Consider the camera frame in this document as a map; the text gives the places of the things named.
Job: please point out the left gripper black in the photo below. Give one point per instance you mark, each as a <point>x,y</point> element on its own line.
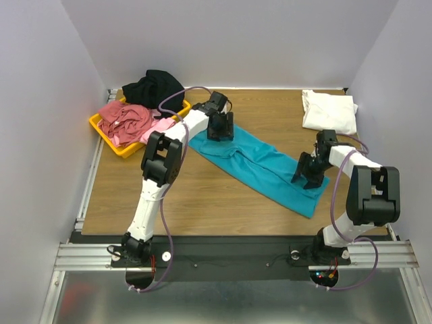
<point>227,131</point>

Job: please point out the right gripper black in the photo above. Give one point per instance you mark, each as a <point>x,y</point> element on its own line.
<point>311,167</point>

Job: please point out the teal t-shirt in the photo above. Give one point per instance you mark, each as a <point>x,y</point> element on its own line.
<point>261,167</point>

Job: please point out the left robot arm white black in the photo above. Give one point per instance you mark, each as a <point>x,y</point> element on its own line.
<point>160,167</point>

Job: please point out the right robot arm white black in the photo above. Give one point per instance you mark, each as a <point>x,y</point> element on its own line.
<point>373,198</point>

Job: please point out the folded white t-shirt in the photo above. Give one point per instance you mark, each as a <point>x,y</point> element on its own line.
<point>324,111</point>

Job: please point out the black t-shirt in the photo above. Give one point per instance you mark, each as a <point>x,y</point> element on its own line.
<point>151,89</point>

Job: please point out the right silver knob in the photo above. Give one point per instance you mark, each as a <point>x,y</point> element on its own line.
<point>295,255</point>

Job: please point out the silver knob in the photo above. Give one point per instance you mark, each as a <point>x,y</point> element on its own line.
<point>295,255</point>
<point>166,256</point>

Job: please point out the dusty rose t-shirt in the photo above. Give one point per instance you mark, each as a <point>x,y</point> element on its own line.
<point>123,123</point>

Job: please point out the yellow plastic bin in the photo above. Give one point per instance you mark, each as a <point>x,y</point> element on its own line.
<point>123,152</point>

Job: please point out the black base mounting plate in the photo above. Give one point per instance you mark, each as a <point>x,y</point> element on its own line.
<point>227,258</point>

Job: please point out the left silver knob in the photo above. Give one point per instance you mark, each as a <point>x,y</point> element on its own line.
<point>166,256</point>

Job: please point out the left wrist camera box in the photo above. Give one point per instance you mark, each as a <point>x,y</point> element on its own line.
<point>215,104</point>

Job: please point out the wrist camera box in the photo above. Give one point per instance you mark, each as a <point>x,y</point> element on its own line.
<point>326,139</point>
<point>215,104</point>

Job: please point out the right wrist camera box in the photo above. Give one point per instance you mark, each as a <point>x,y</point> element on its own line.
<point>326,139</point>

